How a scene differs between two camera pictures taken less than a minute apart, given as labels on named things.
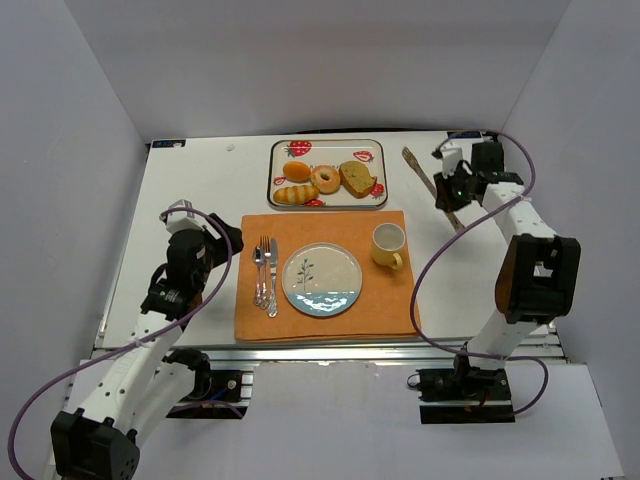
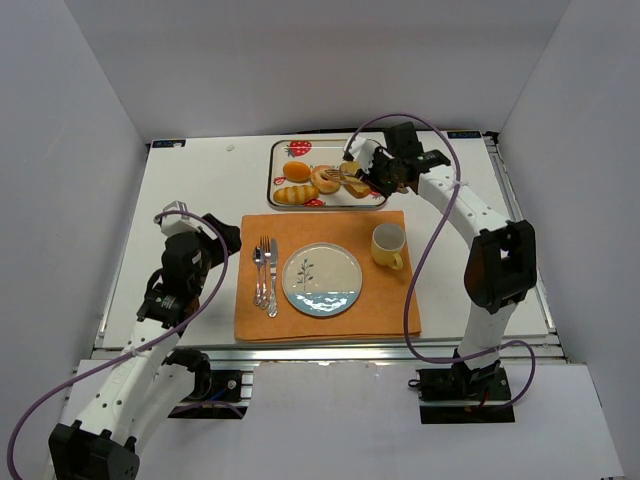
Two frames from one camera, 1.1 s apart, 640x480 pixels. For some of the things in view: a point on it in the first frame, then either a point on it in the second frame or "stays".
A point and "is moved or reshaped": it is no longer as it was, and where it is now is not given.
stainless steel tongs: (428, 180) is moved or reshaped
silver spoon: (258, 257) stays
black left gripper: (220, 238) stays
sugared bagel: (329, 186) stays
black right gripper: (448, 193) to (378, 176)
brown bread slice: (356, 177) stays
